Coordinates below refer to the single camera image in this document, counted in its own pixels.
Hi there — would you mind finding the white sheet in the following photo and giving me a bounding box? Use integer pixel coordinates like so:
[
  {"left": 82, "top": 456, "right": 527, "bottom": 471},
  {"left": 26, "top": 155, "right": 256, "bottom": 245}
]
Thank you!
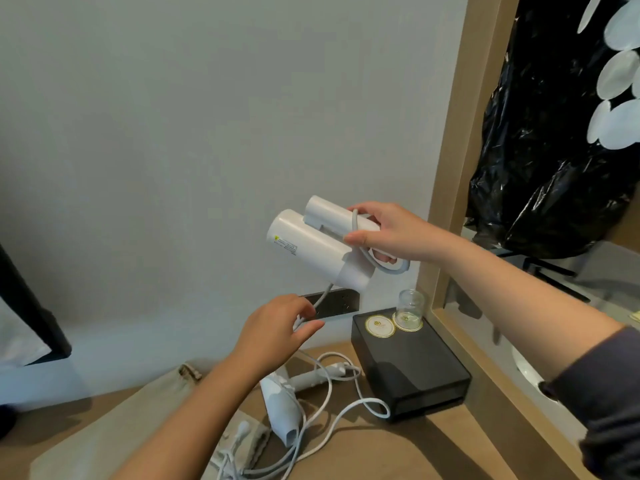
[{"left": 0, "top": 296, "right": 52, "bottom": 371}]

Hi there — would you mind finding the beige cloth drawstring bag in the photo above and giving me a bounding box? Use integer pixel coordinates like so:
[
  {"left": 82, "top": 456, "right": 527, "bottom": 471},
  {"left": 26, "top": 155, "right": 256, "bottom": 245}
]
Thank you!
[{"left": 29, "top": 362, "right": 273, "bottom": 480}]

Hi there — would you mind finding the person's right forearm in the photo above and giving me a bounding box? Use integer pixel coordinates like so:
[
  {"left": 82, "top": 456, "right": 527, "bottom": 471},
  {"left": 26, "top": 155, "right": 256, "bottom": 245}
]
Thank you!
[{"left": 434, "top": 235, "right": 627, "bottom": 383}]

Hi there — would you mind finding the round white gold-rimmed coaster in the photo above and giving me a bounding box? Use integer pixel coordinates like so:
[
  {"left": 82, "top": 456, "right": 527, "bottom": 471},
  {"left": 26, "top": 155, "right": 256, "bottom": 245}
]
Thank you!
[
  {"left": 391, "top": 313, "right": 425, "bottom": 333},
  {"left": 364, "top": 315, "right": 396, "bottom": 339}
]

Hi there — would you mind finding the person's left hand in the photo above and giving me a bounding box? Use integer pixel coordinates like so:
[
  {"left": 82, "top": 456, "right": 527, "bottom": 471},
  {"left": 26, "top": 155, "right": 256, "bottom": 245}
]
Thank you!
[{"left": 231, "top": 294, "right": 326, "bottom": 378}]

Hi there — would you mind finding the white power cable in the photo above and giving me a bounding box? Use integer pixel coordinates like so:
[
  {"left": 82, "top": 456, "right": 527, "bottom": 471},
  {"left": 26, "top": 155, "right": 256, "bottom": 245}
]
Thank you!
[{"left": 216, "top": 349, "right": 392, "bottom": 480}]

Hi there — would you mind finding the grey hair dryer cord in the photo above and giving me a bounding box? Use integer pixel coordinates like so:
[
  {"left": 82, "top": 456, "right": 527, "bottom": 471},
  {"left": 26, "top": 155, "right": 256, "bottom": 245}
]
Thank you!
[{"left": 292, "top": 209, "right": 411, "bottom": 330}]

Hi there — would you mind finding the white sink basin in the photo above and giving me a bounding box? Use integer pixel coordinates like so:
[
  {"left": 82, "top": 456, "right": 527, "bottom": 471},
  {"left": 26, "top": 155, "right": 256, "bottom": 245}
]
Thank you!
[{"left": 511, "top": 345, "right": 560, "bottom": 404}]

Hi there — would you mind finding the black faucet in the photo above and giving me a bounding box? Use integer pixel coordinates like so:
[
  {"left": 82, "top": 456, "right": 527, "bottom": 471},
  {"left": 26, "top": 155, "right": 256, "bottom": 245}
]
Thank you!
[{"left": 521, "top": 256, "right": 592, "bottom": 303}]

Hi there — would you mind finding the dark grey sleeve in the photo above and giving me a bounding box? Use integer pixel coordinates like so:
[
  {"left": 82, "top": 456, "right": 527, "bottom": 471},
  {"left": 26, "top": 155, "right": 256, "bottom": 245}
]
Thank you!
[{"left": 539, "top": 326, "right": 640, "bottom": 480}]

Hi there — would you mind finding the white hair dryer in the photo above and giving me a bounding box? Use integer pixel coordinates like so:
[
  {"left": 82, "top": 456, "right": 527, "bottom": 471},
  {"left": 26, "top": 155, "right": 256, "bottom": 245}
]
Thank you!
[
  {"left": 259, "top": 362, "right": 352, "bottom": 448},
  {"left": 266, "top": 196, "right": 382, "bottom": 291}
]

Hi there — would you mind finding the black frame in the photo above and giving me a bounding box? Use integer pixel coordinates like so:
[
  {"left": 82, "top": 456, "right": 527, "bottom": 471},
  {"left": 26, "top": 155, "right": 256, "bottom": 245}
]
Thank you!
[{"left": 0, "top": 242, "right": 73, "bottom": 366}]

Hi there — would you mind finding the black box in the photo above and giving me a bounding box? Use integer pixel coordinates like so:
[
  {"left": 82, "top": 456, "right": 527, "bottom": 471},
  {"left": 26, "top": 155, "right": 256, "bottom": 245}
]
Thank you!
[{"left": 350, "top": 308, "right": 472, "bottom": 421}]

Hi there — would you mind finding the black plastic bag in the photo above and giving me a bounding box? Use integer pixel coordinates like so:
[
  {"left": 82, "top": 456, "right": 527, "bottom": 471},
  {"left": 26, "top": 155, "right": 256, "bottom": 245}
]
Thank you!
[{"left": 465, "top": 0, "right": 640, "bottom": 260}]

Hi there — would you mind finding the clear drinking glass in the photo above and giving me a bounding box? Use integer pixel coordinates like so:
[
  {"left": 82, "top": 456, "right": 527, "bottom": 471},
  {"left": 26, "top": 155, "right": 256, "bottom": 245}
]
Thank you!
[{"left": 395, "top": 289, "right": 426, "bottom": 331}]

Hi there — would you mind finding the person's right hand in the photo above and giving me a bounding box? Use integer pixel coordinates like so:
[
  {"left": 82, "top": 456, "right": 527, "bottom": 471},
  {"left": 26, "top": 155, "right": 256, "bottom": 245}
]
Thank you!
[{"left": 343, "top": 202, "right": 451, "bottom": 265}]

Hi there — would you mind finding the black wall socket panel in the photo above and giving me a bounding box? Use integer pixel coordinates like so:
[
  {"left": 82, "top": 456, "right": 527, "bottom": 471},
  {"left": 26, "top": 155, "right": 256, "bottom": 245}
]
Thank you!
[{"left": 299, "top": 289, "right": 360, "bottom": 321}]

